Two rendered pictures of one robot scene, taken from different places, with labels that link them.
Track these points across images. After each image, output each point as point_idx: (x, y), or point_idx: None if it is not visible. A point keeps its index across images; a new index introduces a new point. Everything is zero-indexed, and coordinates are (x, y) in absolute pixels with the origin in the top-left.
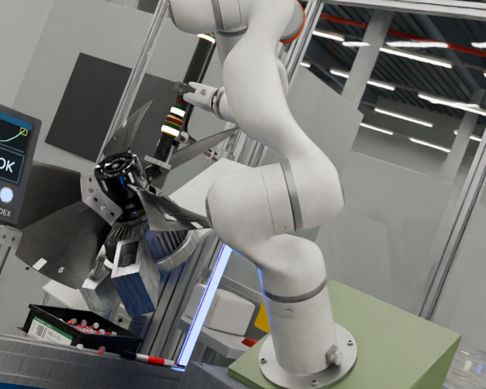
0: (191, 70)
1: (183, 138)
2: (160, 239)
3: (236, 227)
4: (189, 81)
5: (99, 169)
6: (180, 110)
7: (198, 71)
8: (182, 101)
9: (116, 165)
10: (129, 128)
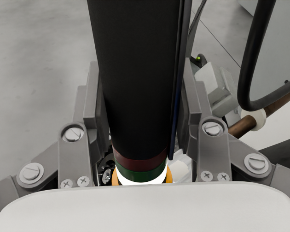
0: (95, 23)
1: (247, 130)
2: None
3: None
4: (111, 88)
5: (97, 165)
6: (135, 183)
7: (141, 18)
8: (124, 160)
9: (104, 179)
10: (189, 29)
